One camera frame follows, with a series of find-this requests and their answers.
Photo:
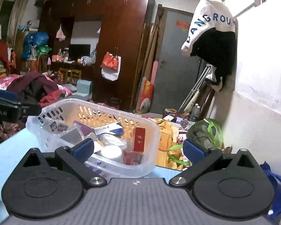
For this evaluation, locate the beige window curtain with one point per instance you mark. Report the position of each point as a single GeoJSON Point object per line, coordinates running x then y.
{"type": "Point", "coordinates": [15, 19]}

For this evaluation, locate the grey door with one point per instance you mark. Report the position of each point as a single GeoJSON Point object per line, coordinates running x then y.
{"type": "Point", "coordinates": [176, 74]}

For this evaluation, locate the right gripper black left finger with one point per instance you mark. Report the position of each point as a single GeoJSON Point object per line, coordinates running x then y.
{"type": "Point", "coordinates": [73, 161]}

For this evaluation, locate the orange white hanging bag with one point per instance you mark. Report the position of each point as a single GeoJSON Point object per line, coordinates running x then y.
{"type": "Point", "coordinates": [111, 65]}

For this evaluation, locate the red flat box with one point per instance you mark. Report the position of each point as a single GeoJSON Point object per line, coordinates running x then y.
{"type": "Point", "coordinates": [139, 139]}

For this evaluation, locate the dark red wooden wardrobe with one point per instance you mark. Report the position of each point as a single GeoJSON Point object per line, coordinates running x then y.
{"type": "Point", "coordinates": [122, 23]}

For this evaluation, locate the green white shopping bag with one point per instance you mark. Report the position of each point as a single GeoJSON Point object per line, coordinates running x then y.
{"type": "Point", "coordinates": [207, 133]}

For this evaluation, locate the grey packet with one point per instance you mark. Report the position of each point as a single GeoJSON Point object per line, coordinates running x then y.
{"type": "Point", "coordinates": [73, 136]}

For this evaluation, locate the purple cube box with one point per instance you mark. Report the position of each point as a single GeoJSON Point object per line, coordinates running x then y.
{"type": "Point", "coordinates": [87, 131]}

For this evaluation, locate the white plastic laundry basket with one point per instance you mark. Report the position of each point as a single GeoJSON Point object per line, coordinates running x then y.
{"type": "Point", "coordinates": [112, 127]}

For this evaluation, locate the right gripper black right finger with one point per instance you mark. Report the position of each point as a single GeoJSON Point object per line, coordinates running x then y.
{"type": "Point", "coordinates": [201, 159]}

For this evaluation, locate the dark maroon clothes pile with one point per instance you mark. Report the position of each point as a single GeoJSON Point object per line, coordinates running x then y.
{"type": "Point", "coordinates": [36, 88]}

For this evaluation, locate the blue printed tote bag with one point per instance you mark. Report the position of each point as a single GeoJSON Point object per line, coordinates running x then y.
{"type": "Point", "coordinates": [275, 179]}

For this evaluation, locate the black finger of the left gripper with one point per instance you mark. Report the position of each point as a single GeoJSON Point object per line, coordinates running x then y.
{"type": "Point", "coordinates": [11, 96]}
{"type": "Point", "coordinates": [28, 109]}

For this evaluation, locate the pink floral bedding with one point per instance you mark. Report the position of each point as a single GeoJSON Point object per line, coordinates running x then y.
{"type": "Point", "coordinates": [6, 81]}

